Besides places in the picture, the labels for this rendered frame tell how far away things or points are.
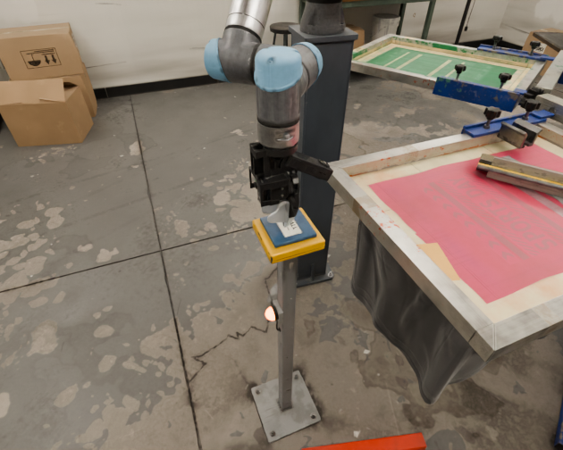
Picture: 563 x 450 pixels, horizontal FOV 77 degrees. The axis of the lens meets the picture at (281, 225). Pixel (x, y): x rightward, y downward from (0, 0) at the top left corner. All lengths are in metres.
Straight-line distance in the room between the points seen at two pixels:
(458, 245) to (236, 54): 0.60
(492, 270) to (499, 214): 0.20
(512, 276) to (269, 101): 0.58
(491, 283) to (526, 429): 1.10
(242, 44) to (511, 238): 0.70
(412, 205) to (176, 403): 1.22
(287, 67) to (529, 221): 0.68
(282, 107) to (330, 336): 1.33
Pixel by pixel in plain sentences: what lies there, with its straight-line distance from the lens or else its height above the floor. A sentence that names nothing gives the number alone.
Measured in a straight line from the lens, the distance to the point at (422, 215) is 0.91.
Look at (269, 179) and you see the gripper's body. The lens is 0.68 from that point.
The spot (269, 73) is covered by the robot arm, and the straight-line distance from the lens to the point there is 0.59.
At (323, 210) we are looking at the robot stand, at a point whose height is 0.47.
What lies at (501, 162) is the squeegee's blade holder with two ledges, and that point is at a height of 1.00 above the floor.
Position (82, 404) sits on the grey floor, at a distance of 1.80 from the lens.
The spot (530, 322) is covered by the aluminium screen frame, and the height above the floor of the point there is 0.99.
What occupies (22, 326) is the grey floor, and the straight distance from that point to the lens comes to 2.17.
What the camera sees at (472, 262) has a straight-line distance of 0.83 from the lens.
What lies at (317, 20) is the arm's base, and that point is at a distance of 1.31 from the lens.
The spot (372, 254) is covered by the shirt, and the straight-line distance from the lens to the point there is 1.07.
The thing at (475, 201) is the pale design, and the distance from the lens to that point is 1.01.
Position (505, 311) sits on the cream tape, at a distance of 0.77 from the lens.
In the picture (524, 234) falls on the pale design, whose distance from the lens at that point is 0.96.
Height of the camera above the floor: 1.49
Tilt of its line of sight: 41 degrees down
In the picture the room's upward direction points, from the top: straight up
